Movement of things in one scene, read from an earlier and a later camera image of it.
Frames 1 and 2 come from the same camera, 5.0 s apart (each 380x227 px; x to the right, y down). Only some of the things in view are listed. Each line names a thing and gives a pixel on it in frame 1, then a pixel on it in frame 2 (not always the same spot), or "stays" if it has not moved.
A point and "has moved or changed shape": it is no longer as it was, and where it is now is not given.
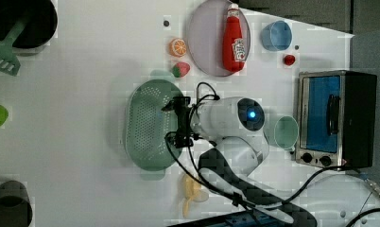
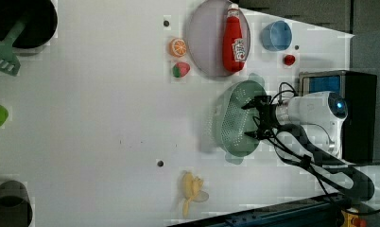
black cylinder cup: x=10 y=205 stays
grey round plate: x=205 y=37 stays
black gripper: x=183 y=137 to x=267 y=117
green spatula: x=2 y=57 stays
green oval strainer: x=146 y=125 has moved or changed shape
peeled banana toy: x=193 y=191 stays
